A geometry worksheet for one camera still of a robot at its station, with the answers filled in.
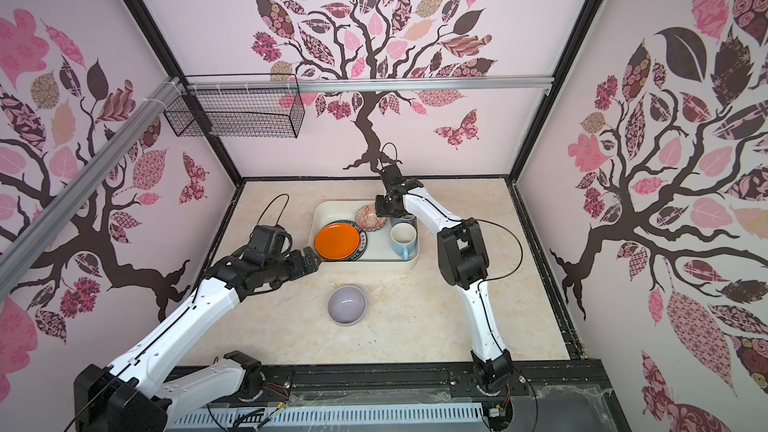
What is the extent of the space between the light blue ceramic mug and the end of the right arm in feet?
0.17

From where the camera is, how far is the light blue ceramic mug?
911 mm

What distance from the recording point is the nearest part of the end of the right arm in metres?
0.75
